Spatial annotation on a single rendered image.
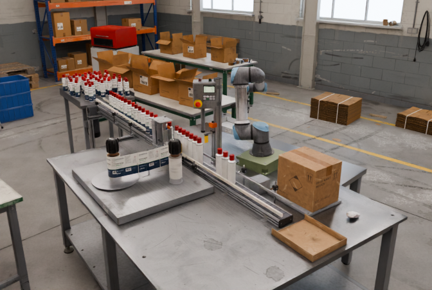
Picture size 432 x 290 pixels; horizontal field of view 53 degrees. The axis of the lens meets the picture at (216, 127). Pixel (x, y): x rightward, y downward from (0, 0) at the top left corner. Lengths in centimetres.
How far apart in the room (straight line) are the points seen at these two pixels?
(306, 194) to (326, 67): 622
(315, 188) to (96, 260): 168
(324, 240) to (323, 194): 33
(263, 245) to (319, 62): 669
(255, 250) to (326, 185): 62
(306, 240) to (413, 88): 588
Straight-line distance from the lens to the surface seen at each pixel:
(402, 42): 801
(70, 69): 1003
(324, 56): 869
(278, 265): 224
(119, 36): 831
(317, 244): 242
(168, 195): 272
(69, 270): 372
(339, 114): 686
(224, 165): 283
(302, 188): 264
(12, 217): 321
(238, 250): 232
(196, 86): 298
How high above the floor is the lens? 218
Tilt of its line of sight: 20 degrees down
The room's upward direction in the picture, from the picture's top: straight up
